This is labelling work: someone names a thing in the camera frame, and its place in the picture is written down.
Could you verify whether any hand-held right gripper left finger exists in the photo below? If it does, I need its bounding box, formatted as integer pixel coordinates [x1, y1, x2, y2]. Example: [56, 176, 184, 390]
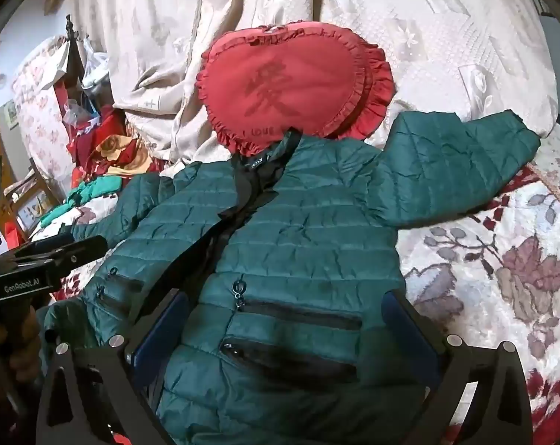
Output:
[35, 287, 191, 445]

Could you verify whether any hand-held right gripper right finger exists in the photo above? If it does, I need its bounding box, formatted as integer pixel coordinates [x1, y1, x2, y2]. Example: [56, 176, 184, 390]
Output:
[381, 287, 534, 445]

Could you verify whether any person's left hand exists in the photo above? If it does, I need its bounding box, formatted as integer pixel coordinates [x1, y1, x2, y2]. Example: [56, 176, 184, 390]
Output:
[0, 307, 42, 418]

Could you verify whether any small wall picture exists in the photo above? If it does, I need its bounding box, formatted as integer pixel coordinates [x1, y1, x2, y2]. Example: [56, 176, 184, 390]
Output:
[3, 101, 20, 131]

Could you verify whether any red and yellow floral cloth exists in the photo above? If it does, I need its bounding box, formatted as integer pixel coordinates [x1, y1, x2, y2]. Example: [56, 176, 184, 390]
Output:
[70, 106, 169, 181]

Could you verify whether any wooden chair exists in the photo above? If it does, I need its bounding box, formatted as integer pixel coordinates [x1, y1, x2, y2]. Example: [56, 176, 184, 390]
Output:
[0, 158, 55, 246]

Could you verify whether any beige embossed quilt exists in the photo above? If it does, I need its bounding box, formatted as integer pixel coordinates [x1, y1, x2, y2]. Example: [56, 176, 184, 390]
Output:
[69, 0, 560, 178]

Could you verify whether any clear plastic bag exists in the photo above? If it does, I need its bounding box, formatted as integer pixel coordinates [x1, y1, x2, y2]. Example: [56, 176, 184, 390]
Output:
[79, 38, 110, 90]

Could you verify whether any green puffer jacket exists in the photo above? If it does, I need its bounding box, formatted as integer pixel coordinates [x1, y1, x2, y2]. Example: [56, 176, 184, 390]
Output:
[37, 109, 541, 445]

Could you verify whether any bright green cloth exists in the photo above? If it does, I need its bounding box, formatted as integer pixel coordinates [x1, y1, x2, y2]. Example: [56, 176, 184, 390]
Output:
[42, 175, 124, 229]

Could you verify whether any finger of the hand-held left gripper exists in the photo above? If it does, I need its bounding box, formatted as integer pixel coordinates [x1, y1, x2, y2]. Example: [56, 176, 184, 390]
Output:
[12, 233, 77, 261]
[47, 235, 109, 280]

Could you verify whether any red and white floral blanket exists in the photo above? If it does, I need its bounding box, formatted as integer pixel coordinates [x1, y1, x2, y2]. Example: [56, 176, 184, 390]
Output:
[29, 123, 560, 432]

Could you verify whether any red heart-shaped frilled pillow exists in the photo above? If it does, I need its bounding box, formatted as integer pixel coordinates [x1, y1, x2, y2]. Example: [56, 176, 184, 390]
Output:
[196, 22, 396, 157]

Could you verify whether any pink floral fabric cover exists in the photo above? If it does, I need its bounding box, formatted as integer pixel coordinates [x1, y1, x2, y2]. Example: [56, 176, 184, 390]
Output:
[11, 36, 83, 195]

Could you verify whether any black ornate post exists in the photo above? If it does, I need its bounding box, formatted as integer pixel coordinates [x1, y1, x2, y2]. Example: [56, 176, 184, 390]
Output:
[64, 14, 85, 103]

